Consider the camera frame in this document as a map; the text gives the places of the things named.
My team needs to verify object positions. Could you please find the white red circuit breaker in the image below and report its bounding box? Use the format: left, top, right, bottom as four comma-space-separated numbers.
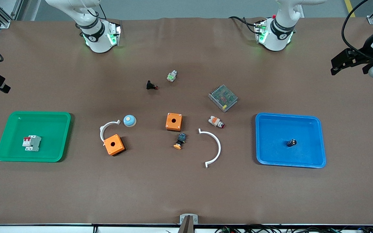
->
22, 135, 42, 152

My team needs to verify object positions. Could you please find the green plastic tray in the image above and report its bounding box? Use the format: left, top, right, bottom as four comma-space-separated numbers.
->
0, 111, 72, 163

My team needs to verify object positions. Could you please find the blue plastic tray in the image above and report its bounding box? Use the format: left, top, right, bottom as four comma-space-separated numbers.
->
255, 112, 327, 169

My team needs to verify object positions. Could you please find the small white curved strip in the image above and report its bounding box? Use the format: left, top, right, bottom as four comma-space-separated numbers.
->
100, 120, 121, 143

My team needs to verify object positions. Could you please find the grey right base connector plate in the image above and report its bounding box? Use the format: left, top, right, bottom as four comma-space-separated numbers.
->
107, 22, 122, 46

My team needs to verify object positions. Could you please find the orange button box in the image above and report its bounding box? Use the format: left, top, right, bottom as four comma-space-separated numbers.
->
104, 134, 126, 156
165, 112, 183, 132

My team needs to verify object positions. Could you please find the metal mesh power supply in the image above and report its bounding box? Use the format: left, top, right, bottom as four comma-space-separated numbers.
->
209, 84, 239, 113

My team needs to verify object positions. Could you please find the blue round dome buzzer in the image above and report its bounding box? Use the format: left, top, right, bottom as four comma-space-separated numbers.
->
123, 115, 137, 128

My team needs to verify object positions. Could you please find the red orange white push button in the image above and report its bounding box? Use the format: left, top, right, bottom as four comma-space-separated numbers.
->
208, 116, 225, 129

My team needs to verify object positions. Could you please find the large white curved strip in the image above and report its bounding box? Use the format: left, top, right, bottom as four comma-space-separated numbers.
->
198, 128, 221, 169

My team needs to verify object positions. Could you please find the orange capped black push button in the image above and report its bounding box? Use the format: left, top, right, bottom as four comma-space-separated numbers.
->
173, 132, 187, 150

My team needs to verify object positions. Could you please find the grey table edge clamp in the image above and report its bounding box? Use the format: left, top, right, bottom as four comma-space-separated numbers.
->
179, 214, 198, 233

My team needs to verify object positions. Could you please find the black left base cable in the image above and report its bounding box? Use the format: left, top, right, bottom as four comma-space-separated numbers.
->
229, 16, 258, 34

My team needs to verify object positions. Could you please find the black base cable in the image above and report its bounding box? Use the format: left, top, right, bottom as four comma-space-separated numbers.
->
88, 0, 107, 20
229, 16, 258, 34

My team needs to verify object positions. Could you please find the black right base cable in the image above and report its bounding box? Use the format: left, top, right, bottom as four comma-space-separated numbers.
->
88, 0, 107, 20

